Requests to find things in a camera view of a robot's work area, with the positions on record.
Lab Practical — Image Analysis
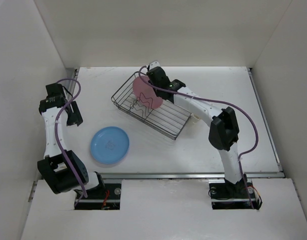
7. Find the pink plate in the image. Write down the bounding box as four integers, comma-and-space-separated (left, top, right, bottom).
132, 76, 164, 110

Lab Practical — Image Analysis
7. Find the light blue plate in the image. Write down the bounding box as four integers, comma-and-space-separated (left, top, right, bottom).
90, 126, 130, 165

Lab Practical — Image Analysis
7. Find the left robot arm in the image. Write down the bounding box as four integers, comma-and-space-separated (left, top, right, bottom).
37, 81, 106, 199

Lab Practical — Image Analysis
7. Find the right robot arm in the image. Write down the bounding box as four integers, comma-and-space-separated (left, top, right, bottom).
146, 65, 244, 197

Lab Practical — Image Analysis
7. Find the beige cutlery holder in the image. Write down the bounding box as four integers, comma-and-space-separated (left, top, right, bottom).
191, 113, 201, 125

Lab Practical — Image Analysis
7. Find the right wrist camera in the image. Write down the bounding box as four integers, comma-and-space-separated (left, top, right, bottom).
147, 60, 161, 71

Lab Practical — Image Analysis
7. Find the black wire dish rack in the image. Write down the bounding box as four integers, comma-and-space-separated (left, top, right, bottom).
111, 71, 191, 140

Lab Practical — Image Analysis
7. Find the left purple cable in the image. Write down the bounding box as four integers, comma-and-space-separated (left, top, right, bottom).
54, 78, 88, 208

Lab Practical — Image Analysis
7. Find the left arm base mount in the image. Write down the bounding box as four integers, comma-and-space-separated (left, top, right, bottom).
74, 172, 122, 211

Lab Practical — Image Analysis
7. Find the aluminium front rail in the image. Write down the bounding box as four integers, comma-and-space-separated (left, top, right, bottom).
101, 171, 285, 180

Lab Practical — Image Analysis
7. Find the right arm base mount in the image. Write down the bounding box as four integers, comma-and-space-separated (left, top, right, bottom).
208, 179, 263, 210

